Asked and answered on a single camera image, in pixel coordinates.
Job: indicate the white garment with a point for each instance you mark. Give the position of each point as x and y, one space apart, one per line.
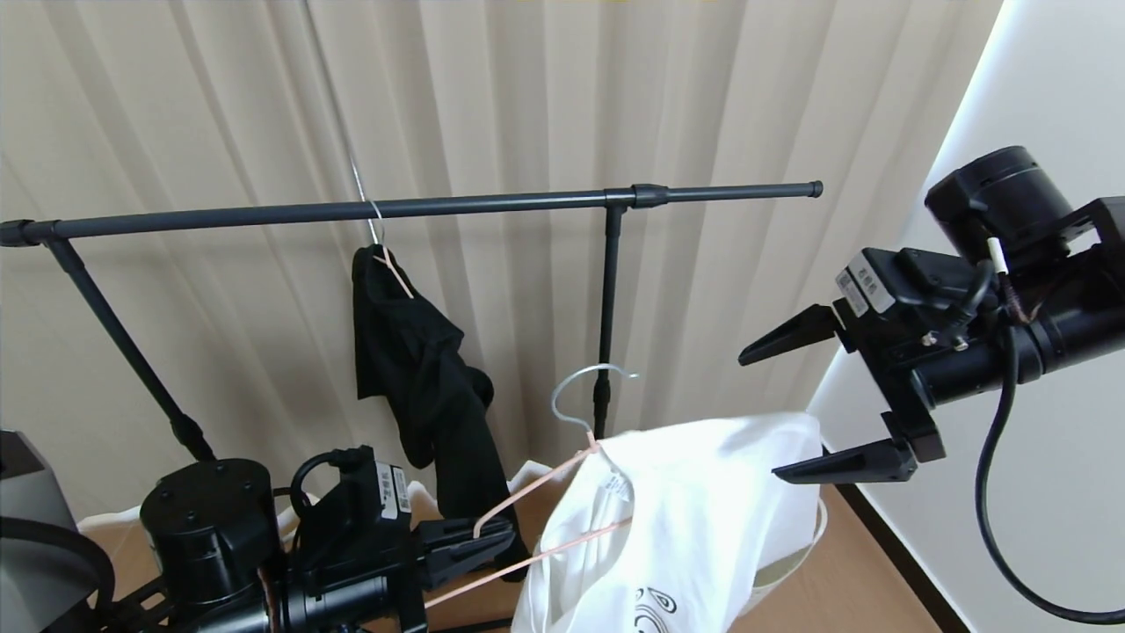
703 510

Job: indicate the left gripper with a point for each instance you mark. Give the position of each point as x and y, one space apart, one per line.
352 602

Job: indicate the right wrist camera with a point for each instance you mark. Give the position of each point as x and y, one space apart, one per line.
905 281

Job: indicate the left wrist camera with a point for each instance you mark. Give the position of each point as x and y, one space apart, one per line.
352 501

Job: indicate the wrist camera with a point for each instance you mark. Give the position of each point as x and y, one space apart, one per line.
352 501
905 281

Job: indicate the pink clothes hanger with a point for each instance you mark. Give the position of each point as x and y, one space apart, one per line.
580 457
395 277

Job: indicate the beige curtain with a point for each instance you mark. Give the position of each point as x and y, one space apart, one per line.
615 88

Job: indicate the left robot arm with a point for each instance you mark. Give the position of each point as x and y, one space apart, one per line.
211 519

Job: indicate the black clothes rack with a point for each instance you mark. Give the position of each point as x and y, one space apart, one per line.
264 215

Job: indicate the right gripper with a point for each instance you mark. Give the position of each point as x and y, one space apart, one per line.
967 369

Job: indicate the black shorts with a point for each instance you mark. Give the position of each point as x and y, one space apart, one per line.
422 369

